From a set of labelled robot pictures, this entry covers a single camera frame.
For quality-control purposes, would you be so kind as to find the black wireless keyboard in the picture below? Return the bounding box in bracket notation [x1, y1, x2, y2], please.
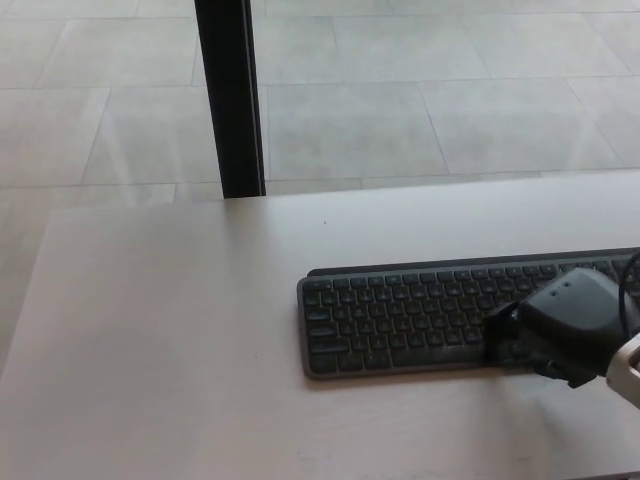
[296, 246, 640, 382]

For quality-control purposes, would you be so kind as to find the black metal window post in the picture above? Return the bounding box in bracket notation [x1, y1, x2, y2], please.
[193, 0, 267, 200]

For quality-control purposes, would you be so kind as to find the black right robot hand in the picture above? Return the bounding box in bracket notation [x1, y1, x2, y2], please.
[482, 266, 640, 390]

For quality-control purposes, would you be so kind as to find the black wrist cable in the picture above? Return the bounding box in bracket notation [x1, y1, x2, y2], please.
[617, 249, 640, 337]

